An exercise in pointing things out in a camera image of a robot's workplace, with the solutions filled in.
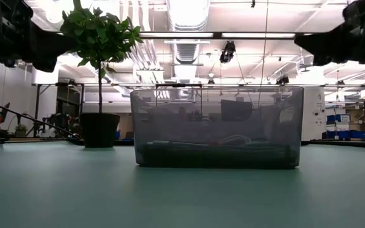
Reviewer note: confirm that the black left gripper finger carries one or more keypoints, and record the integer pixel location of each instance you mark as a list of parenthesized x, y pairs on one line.
[(47, 65), (49, 46)]

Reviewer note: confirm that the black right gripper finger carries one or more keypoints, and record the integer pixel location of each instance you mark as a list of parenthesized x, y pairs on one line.
[(322, 59), (322, 39)]

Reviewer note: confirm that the green leafy small tree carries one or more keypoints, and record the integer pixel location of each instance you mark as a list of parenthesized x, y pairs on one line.
[(98, 35)]

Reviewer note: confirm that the white pillar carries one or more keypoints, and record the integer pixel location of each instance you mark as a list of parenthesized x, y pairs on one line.
[(312, 114)]

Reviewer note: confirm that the small potted plant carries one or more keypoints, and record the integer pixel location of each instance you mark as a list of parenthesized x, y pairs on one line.
[(21, 130)]

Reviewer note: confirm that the blue storage bins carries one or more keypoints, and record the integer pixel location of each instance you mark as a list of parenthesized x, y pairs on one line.
[(344, 133)]

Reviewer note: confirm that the black plant pot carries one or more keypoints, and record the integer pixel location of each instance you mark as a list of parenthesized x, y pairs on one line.
[(100, 130)]

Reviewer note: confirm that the black monitor behind table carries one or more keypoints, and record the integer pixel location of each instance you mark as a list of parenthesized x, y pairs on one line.
[(236, 110)]

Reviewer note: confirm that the translucent grey plastic bin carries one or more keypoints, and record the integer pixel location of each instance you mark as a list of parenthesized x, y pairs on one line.
[(217, 123)]

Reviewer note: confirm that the black metal rack frame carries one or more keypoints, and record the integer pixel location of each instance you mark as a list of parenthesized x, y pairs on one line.
[(59, 95)]

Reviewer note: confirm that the black diagonal frame strut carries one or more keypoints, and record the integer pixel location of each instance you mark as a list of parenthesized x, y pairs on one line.
[(27, 118)]

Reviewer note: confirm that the black overhead camera on rig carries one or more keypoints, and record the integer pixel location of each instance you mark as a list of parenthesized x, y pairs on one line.
[(227, 52)]

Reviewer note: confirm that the black overhead frame crossbar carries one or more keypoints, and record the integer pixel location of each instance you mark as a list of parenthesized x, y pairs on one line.
[(217, 35)]

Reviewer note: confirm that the silver ceiling ventilation duct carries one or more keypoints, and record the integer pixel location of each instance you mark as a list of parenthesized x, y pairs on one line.
[(187, 38)]

